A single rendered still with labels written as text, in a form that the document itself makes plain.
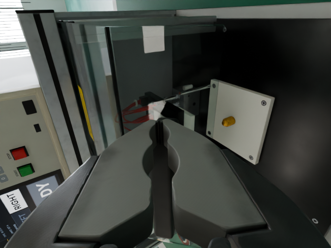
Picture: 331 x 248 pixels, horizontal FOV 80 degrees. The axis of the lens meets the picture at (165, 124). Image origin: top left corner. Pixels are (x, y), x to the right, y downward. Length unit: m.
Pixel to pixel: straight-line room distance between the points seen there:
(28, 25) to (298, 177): 0.49
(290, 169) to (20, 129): 0.48
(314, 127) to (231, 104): 0.15
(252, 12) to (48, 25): 0.34
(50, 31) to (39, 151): 0.21
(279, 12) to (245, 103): 0.16
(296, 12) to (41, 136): 0.47
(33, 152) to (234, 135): 0.41
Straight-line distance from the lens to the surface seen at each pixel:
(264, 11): 0.44
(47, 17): 0.35
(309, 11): 0.40
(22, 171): 0.45
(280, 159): 0.44
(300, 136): 0.41
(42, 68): 0.36
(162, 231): 0.20
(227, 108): 0.46
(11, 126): 0.42
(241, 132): 0.46
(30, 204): 0.51
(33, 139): 0.43
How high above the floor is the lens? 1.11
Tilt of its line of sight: 28 degrees down
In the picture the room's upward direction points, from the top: 108 degrees counter-clockwise
